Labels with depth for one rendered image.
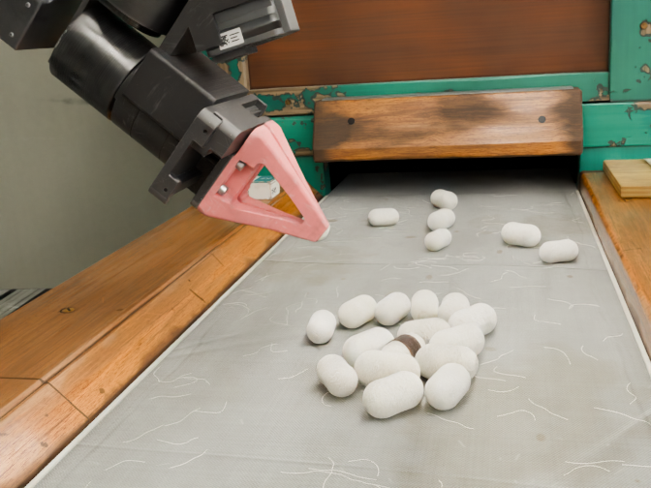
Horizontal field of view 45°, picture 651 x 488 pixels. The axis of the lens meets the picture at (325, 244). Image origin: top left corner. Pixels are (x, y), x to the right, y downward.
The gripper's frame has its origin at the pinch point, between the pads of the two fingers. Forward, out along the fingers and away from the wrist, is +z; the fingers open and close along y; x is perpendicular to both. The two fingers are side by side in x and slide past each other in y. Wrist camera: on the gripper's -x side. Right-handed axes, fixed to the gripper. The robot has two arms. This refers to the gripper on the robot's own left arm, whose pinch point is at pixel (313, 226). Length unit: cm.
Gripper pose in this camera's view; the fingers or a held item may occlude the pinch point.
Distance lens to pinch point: 51.6
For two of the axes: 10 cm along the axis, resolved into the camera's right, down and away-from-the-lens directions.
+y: 2.2, -2.7, 9.4
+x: -5.8, 7.4, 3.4
